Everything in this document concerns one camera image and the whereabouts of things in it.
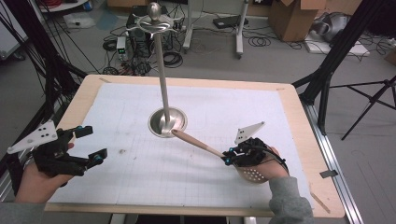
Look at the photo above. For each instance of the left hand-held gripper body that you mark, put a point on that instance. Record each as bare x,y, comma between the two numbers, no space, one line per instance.
53,158

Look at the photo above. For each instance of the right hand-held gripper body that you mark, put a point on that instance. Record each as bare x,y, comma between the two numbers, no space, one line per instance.
252,152

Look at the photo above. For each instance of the beige slotted spoon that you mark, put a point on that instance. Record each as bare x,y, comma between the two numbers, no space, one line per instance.
196,142

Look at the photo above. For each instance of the metal utensil stand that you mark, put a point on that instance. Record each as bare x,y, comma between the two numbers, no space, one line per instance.
164,93

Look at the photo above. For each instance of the person's right hand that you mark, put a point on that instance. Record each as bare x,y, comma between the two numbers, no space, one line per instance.
275,169

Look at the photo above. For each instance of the person's left hand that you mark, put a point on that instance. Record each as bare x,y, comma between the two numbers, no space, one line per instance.
34,186

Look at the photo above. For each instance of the white grid mat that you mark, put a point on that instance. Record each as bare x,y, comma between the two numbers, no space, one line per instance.
218,102

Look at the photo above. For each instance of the black tape piece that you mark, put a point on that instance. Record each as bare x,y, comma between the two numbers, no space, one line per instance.
328,173

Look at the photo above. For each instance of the power supply with green display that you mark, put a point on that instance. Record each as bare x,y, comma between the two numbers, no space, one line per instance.
121,46

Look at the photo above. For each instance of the clear plastic bag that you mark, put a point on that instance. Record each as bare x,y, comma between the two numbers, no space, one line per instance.
79,21

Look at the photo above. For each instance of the desk with white legs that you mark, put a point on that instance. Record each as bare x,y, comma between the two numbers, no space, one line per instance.
239,37

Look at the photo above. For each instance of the white round table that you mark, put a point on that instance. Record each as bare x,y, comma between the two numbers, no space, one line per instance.
62,5

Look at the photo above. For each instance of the black tripod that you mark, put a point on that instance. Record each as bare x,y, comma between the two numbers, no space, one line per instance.
370,99

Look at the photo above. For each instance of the black flat box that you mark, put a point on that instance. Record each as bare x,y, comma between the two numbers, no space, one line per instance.
229,21

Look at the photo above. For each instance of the large open cardboard box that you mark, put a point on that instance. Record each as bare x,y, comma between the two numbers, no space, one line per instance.
292,21

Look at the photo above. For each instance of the white flat board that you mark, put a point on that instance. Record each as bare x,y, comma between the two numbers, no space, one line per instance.
358,49

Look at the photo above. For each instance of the grey and black machine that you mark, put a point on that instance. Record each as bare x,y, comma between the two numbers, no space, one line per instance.
331,26

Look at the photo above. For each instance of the silver aluminium rail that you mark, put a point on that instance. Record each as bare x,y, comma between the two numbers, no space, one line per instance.
333,155

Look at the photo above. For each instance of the black frame column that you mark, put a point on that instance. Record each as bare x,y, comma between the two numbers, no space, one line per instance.
339,46

